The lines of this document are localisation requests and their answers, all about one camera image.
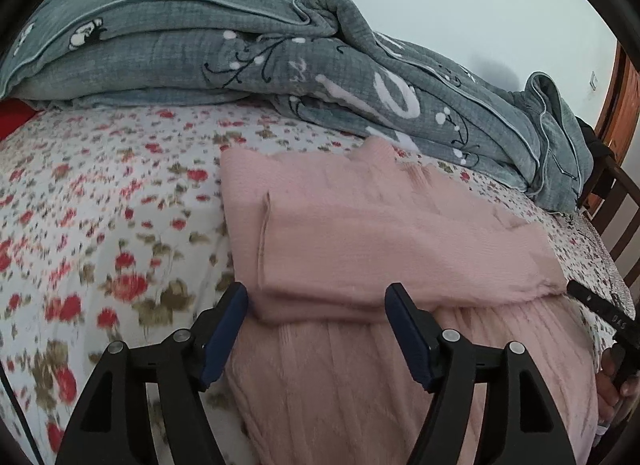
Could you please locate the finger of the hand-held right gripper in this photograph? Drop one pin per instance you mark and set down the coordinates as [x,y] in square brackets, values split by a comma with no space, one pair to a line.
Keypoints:
[600,305]

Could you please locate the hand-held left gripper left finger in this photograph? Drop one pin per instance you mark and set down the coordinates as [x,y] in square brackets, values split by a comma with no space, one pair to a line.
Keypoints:
[226,325]

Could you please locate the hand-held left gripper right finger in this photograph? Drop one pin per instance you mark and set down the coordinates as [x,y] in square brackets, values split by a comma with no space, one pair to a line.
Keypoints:
[406,330]

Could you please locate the pink knitted sweater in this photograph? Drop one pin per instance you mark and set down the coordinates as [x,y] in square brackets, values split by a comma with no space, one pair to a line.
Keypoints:
[350,225]

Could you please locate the person's right hand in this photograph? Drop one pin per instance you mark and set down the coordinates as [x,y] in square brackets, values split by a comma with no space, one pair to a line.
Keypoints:
[607,385]

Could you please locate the dark cloth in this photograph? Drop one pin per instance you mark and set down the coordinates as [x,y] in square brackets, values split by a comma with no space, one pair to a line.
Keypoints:
[592,137]

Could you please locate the floral bedsheet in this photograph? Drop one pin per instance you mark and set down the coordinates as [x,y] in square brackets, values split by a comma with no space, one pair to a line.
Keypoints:
[100,195]

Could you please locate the grey printed quilt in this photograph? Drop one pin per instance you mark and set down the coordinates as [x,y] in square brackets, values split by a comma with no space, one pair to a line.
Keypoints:
[175,55]

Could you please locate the red cloth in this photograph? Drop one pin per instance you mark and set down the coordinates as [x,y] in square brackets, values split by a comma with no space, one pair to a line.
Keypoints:
[12,117]

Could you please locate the wooden door frame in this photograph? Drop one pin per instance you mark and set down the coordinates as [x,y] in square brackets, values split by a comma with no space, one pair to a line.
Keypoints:
[625,105]

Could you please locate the white wall switch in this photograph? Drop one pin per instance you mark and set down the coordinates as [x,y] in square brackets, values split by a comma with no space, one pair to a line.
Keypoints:
[593,80]

